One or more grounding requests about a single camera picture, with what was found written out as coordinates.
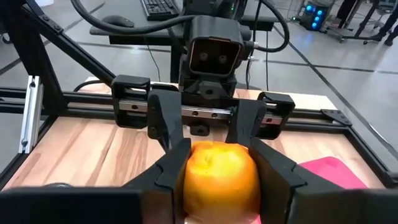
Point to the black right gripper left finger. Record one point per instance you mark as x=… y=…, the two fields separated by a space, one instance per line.
x=161 y=193

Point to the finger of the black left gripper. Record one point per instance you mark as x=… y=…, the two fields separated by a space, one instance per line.
x=245 y=121
x=164 y=118

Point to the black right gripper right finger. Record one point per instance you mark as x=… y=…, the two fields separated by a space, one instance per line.
x=276 y=193

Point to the orange-yellow mango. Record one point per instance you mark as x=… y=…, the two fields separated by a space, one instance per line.
x=220 y=180

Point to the pink plastic tray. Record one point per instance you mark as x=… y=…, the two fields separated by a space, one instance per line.
x=332 y=174

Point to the dark office desk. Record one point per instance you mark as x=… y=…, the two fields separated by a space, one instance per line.
x=140 y=39

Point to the black computer mouse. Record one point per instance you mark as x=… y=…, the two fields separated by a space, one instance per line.
x=118 y=21

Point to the black keyboard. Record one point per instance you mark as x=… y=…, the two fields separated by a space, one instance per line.
x=158 y=9

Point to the computer tower with blue lights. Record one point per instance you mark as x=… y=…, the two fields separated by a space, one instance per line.
x=312 y=17

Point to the person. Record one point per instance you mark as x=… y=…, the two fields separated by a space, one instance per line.
x=388 y=31
x=345 y=9

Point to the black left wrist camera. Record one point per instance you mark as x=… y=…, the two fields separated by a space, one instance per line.
x=214 y=56

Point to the silver aluminium bracket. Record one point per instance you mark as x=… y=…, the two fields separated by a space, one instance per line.
x=31 y=115

